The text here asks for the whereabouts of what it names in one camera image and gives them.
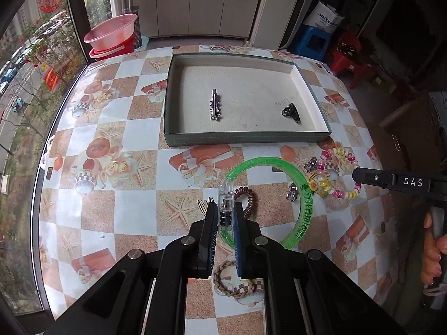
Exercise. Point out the checkered printed tablecloth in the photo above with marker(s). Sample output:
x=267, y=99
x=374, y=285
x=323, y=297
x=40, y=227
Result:
x=115, y=188

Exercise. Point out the white cabinet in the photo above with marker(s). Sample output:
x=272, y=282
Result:
x=195, y=7

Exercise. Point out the pink plastic basin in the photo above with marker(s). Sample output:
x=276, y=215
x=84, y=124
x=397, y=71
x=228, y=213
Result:
x=111, y=31

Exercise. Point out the grey-green shallow box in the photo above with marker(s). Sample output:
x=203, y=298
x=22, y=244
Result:
x=251, y=83

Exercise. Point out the white printed sack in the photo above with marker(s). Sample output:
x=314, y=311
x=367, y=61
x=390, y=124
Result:
x=324, y=15

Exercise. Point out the red street lantern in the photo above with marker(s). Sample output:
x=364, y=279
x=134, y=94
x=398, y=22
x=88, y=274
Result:
x=51, y=79

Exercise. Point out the red plastic stool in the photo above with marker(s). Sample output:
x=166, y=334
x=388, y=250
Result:
x=349, y=64

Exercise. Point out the person's right hand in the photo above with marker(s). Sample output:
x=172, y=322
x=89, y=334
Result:
x=431, y=261

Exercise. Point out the small silver claw clip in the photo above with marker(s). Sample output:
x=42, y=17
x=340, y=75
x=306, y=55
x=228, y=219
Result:
x=292, y=192
x=310, y=165

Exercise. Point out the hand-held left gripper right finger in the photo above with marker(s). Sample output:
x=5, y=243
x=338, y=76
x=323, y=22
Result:
x=239, y=240

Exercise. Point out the silver metal hair clip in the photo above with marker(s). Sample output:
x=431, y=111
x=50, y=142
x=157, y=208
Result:
x=214, y=106

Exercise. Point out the black hair claw clip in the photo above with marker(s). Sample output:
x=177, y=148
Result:
x=291, y=111

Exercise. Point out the blue plastic stool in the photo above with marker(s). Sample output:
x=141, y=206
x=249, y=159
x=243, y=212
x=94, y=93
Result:
x=310, y=47

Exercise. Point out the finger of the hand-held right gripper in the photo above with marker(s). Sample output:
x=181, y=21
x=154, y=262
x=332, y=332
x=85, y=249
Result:
x=373, y=178

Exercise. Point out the light blue plastic basin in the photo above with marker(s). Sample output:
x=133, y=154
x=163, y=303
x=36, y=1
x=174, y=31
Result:
x=143, y=43

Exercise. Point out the red plastic bucket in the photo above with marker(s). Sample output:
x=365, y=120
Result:
x=115, y=53

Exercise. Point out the dark ribbed board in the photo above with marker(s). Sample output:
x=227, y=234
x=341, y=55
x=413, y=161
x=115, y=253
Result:
x=137, y=22

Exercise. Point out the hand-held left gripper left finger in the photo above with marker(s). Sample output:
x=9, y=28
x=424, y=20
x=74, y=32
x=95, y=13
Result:
x=210, y=240

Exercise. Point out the green translucent bangle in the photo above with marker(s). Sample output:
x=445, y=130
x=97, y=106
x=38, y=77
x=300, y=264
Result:
x=260, y=161

